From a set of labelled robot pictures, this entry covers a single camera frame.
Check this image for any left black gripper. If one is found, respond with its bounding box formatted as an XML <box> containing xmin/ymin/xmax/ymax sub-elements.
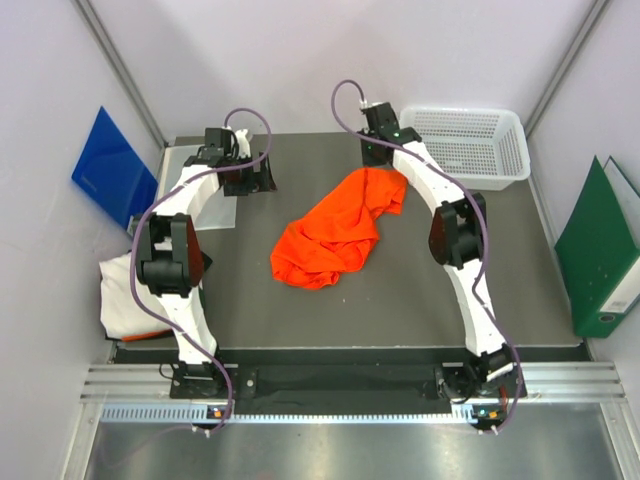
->
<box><xmin>223</xmin><ymin>150</ymin><xmax>276</xmax><ymax>196</ymax></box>

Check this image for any orange t-shirt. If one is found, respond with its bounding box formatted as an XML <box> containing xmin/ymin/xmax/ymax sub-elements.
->
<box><xmin>270</xmin><ymin>167</ymin><xmax>408</xmax><ymax>290</ymax></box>

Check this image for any white plastic basket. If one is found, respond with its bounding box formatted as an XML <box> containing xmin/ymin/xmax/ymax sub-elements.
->
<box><xmin>399</xmin><ymin>107</ymin><xmax>531</xmax><ymax>191</ymax></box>

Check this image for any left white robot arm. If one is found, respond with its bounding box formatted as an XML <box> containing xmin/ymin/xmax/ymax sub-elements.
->
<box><xmin>129</xmin><ymin>147</ymin><xmax>276</xmax><ymax>399</ymax></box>

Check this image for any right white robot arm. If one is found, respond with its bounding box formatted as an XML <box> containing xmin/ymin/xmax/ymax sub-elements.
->
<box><xmin>356</xmin><ymin>127</ymin><xmax>521</xmax><ymax>403</ymax></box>

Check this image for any white folded t-shirt stack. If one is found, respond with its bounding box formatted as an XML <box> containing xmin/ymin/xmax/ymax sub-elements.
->
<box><xmin>99</xmin><ymin>253</ymin><xmax>171</xmax><ymax>342</ymax></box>

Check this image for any translucent plastic sheet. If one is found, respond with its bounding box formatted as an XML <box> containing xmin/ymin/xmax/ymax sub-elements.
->
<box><xmin>156</xmin><ymin>145</ymin><xmax>237</xmax><ymax>231</ymax></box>

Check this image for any blue folder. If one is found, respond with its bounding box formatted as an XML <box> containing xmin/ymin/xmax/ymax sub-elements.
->
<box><xmin>71</xmin><ymin>107</ymin><xmax>158</xmax><ymax>231</ymax></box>

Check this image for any green binder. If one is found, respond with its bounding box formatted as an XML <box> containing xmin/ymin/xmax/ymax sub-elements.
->
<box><xmin>555</xmin><ymin>157</ymin><xmax>639</xmax><ymax>338</ymax></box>

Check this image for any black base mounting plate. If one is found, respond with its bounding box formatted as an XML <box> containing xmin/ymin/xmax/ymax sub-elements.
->
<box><xmin>170</xmin><ymin>364</ymin><xmax>524</xmax><ymax>402</ymax></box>

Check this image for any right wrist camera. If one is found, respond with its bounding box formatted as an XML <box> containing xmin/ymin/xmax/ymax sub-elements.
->
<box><xmin>362</xmin><ymin>102</ymin><xmax>399</xmax><ymax>134</ymax></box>

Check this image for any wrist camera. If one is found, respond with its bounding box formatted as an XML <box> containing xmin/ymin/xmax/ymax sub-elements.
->
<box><xmin>204</xmin><ymin>127</ymin><xmax>235</xmax><ymax>152</ymax></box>
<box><xmin>362</xmin><ymin>102</ymin><xmax>399</xmax><ymax>134</ymax></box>

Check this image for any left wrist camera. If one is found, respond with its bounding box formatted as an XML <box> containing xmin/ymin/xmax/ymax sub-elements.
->
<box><xmin>204</xmin><ymin>127</ymin><xmax>235</xmax><ymax>152</ymax></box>

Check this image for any grey slotted cable duct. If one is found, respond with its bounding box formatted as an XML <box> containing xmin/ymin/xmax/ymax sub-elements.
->
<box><xmin>100</xmin><ymin>403</ymin><xmax>499</xmax><ymax>426</ymax></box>

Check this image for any aluminium rail frame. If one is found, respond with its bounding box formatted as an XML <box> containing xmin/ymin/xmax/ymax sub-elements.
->
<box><xmin>62</xmin><ymin>362</ymin><xmax>639</xmax><ymax>479</ymax></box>

